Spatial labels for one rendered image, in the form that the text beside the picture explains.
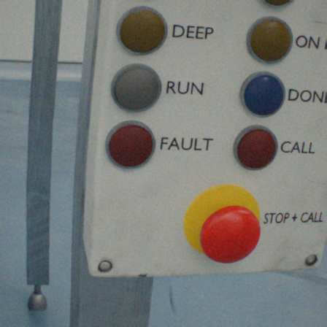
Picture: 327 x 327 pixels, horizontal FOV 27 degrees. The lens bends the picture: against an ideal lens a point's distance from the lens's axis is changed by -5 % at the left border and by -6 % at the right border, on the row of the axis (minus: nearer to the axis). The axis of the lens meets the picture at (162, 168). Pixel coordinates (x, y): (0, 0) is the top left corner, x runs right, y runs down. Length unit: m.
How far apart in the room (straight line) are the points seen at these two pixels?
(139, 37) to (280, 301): 1.71
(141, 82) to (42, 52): 1.20
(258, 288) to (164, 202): 1.67
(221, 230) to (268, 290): 1.67
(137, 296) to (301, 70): 0.23
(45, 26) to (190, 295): 0.89
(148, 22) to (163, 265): 0.17
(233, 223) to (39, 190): 1.30
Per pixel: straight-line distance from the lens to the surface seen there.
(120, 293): 0.56
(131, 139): 0.43
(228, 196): 0.46
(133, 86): 0.42
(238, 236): 0.45
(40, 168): 1.70
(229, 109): 0.44
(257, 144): 0.45
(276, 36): 0.43
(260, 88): 0.44
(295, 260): 0.51
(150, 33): 0.41
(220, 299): 2.03
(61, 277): 2.06
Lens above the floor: 1.09
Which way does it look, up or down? 23 degrees down
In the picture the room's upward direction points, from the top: 6 degrees clockwise
